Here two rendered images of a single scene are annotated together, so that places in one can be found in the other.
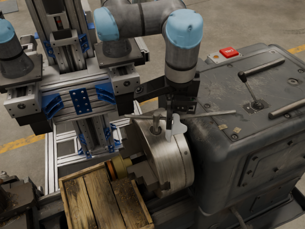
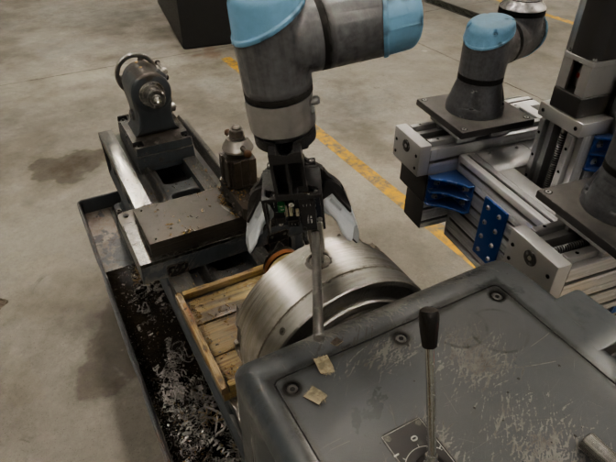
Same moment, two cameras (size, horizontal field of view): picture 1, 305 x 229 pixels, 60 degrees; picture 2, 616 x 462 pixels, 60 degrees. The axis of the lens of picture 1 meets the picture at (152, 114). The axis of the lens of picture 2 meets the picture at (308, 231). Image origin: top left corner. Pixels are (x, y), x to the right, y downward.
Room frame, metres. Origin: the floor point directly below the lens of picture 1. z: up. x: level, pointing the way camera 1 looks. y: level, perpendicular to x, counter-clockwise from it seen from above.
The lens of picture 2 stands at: (0.48, -0.62, 1.77)
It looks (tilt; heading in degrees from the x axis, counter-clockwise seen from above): 38 degrees down; 83
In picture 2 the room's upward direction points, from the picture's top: straight up
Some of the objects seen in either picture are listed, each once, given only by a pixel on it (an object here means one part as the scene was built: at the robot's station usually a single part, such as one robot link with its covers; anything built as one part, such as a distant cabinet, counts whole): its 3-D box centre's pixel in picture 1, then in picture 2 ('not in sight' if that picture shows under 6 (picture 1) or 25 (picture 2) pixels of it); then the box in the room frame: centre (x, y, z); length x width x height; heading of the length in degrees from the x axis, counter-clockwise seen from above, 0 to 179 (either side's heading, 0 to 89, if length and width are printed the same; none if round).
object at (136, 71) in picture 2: not in sight; (149, 106); (0.17, 1.12, 1.01); 0.30 x 0.20 x 0.29; 111
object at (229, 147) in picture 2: not in sight; (236, 142); (0.46, 0.58, 1.13); 0.08 x 0.08 x 0.03
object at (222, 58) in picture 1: (223, 60); not in sight; (0.96, -0.32, 1.23); 0.13 x 0.08 x 0.05; 111
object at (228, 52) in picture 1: (228, 52); not in sight; (0.97, -0.34, 1.26); 0.06 x 0.06 x 0.02; 21
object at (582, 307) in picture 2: (194, 67); (582, 325); (0.91, -0.19, 1.24); 0.09 x 0.08 x 0.03; 111
